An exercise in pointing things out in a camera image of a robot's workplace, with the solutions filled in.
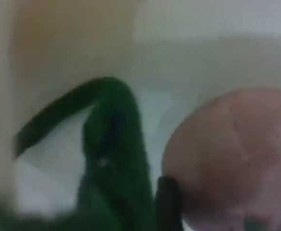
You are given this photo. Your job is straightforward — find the pink peach toy green leaf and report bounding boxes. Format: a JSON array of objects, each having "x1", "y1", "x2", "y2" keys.
[{"x1": 161, "y1": 88, "x2": 281, "y2": 231}]

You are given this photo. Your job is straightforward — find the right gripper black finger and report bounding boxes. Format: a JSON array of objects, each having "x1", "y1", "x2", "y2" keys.
[{"x1": 155, "y1": 176, "x2": 187, "y2": 231}]

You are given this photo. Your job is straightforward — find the white canvas bag green handles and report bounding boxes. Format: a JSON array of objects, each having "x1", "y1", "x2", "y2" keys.
[{"x1": 0, "y1": 0, "x2": 281, "y2": 231}]

